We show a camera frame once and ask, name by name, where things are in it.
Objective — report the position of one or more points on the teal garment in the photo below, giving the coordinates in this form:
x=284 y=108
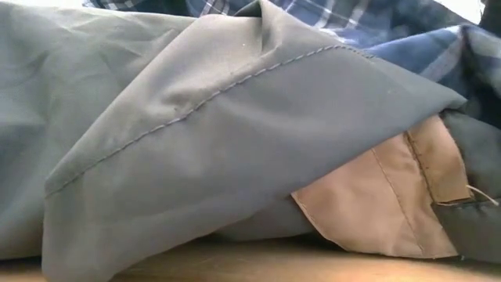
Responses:
x=195 y=156

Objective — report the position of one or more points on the khaki brown trousers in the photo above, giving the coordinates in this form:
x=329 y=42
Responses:
x=372 y=196

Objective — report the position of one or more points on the blue plaid shirt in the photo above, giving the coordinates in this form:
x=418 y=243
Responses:
x=411 y=51

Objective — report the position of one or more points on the dark navy garment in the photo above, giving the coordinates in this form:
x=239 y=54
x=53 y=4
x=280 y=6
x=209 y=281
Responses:
x=481 y=156

